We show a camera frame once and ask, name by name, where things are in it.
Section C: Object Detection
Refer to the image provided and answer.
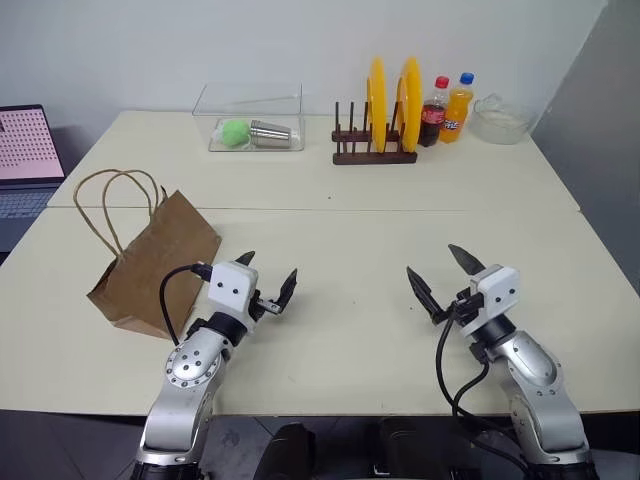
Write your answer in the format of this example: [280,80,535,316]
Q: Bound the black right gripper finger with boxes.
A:
[405,265,447,327]
[447,243,486,277]

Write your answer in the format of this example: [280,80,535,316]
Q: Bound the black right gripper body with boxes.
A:
[439,289,486,328]

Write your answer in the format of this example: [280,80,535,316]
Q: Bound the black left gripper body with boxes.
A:
[247,287,283,323]

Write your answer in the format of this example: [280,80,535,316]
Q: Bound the stacked stainless steel cups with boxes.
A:
[248,118,297,150]

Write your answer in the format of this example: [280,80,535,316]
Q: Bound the green fuzzy ball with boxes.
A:
[220,118,252,149]

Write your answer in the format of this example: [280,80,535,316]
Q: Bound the dark wooden dish rack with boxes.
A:
[331,100,419,167]

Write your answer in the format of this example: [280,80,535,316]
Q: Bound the clear glass bowl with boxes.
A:
[468,91,534,146]

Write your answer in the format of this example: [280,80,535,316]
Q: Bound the orange soda bottle blue cap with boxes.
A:
[438,72,476,145]

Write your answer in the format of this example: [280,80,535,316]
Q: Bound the cola bottle with red cap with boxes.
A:
[416,75,452,148]

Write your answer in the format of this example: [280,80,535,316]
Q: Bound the dark rounded shape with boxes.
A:
[373,416,442,480]
[258,421,317,480]

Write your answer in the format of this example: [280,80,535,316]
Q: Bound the clear plastic box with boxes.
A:
[191,81,307,154]

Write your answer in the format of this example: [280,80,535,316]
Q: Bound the yellow plate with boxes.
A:
[365,55,390,154]
[396,55,424,153]

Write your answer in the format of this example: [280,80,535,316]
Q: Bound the open laptop computer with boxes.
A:
[0,103,69,254]

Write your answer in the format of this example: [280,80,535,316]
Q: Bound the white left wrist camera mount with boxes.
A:
[206,260,261,322]

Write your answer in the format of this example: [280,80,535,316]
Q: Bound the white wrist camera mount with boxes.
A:
[468,264,522,337]
[206,260,261,322]

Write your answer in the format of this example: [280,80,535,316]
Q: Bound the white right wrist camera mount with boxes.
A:
[468,264,522,337]

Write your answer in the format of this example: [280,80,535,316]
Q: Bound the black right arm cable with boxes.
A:
[434,308,529,474]

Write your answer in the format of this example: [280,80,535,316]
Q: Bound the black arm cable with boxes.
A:
[434,308,529,474]
[158,261,213,347]

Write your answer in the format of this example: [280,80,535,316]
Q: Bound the brown paper bag with handles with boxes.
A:
[73,168,223,342]

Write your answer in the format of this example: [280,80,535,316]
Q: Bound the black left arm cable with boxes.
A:
[158,261,213,347]

